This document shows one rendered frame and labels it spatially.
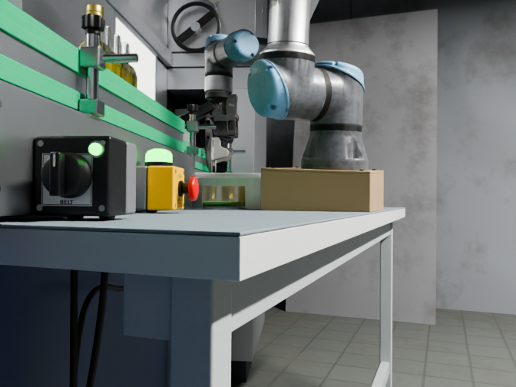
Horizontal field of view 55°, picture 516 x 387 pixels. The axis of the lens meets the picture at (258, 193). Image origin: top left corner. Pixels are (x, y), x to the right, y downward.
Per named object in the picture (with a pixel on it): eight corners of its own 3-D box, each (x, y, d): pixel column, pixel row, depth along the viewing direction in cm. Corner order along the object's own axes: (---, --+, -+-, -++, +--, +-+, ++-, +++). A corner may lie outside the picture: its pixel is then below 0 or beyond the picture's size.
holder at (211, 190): (176, 206, 145) (176, 180, 145) (270, 207, 142) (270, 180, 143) (160, 207, 128) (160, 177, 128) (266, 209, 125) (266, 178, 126)
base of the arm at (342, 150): (368, 170, 118) (371, 128, 117) (367, 170, 103) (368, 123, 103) (305, 168, 122) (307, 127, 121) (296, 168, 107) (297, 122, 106)
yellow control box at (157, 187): (143, 211, 85) (144, 168, 85) (186, 212, 84) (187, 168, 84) (130, 213, 78) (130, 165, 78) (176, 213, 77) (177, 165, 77)
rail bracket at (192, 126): (152, 154, 127) (152, 106, 127) (216, 155, 125) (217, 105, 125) (148, 153, 124) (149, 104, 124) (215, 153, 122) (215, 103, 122)
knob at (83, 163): (48, 198, 49) (30, 197, 46) (49, 153, 49) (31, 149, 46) (92, 198, 49) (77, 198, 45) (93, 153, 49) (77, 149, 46)
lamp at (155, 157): (149, 167, 83) (150, 150, 84) (175, 167, 83) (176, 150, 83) (140, 166, 79) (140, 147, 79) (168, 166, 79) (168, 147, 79)
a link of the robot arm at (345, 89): (374, 126, 110) (377, 64, 109) (325, 122, 103) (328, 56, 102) (339, 128, 120) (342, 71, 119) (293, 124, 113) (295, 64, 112)
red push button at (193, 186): (180, 176, 83) (200, 176, 82) (180, 200, 83) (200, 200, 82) (173, 175, 79) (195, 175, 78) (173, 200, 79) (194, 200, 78)
